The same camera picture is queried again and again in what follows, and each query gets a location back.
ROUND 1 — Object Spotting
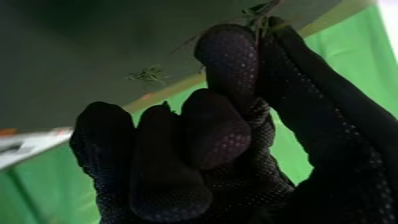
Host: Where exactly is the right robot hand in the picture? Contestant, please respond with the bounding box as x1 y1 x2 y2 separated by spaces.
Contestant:
68 16 398 224

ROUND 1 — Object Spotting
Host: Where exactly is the green sprig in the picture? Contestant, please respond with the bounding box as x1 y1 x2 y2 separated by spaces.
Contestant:
171 0 288 54
123 65 169 84

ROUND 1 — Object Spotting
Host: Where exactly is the dark mat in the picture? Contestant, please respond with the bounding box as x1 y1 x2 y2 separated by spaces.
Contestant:
0 0 352 132

